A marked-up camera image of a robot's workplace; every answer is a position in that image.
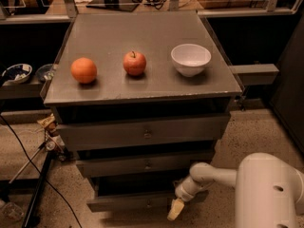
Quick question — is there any grey bottom drawer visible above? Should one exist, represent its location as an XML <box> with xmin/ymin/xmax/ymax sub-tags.
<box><xmin>86</xmin><ymin>171</ymin><xmax>185</xmax><ymax>212</ymax></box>

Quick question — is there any grey drawer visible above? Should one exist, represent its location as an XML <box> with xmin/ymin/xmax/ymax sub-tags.
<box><xmin>86</xmin><ymin>171</ymin><xmax>185</xmax><ymax>212</ymax></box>
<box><xmin>76</xmin><ymin>150</ymin><xmax>214</xmax><ymax>178</ymax></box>
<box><xmin>58</xmin><ymin>113</ymin><xmax>230</xmax><ymax>151</ymax></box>

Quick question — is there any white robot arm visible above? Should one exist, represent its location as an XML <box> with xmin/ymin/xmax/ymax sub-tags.
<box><xmin>167</xmin><ymin>153</ymin><xmax>304</xmax><ymax>228</ymax></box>

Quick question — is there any grey middle drawer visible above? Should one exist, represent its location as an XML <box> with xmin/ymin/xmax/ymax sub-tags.
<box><xmin>76</xmin><ymin>150</ymin><xmax>214</xmax><ymax>178</ymax></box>

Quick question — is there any grey drawer cabinet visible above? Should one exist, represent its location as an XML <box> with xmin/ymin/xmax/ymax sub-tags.
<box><xmin>40</xmin><ymin>10</ymin><xmax>243</xmax><ymax>198</ymax></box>

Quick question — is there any grey top drawer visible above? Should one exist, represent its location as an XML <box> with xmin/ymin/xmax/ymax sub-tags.
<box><xmin>58</xmin><ymin>113</ymin><xmax>230</xmax><ymax>151</ymax></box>

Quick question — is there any black tripod stand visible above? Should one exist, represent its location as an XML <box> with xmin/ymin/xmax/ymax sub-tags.
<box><xmin>0</xmin><ymin>152</ymin><xmax>54</xmax><ymax>228</ymax></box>

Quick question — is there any white bowl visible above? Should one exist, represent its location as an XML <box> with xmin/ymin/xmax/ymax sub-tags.
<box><xmin>171</xmin><ymin>44</ymin><xmax>212</xmax><ymax>77</ymax></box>

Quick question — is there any red apple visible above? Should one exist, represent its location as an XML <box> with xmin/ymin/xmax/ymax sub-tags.
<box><xmin>123</xmin><ymin>51</ymin><xmax>146</xmax><ymax>76</ymax></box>

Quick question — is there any grey side shelf block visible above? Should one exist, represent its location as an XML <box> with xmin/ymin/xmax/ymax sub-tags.
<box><xmin>230</xmin><ymin>64</ymin><xmax>279</xmax><ymax>86</ymax></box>

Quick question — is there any snack wrapper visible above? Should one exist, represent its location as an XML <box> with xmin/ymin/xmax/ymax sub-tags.
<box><xmin>37</xmin><ymin>114</ymin><xmax>56</xmax><ymax>131</ymax></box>

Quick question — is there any orange fruit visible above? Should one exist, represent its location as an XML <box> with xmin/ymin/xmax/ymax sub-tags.
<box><xmin>70</xmin><ymin>57</ymin><xmax>97</xmax><ymax>84</ymax></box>

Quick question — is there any dark small bowl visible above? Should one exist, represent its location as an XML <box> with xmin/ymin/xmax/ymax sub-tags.
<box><xmin>35</xmin><ymin>64</ymin><xmax>54</xmax><ymax>82</ymax></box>

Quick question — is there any blue patterned bowl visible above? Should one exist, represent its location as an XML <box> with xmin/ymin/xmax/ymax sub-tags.
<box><xmin>0</xmin><ymin>64</ymin><xmax>32</xmax><ymax>86</ymax></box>

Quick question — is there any black monitor base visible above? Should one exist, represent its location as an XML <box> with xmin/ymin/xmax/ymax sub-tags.
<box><xmin>86</xmin><ymin>0</ymin><xmax>140</xmax><ymax>12</ymax></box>

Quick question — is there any black floor cable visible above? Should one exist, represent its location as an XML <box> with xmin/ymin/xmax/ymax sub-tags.
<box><xmin>0</xmin><ymin>113</ymin><xmax>83</xmax><ymax>228</ymax></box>

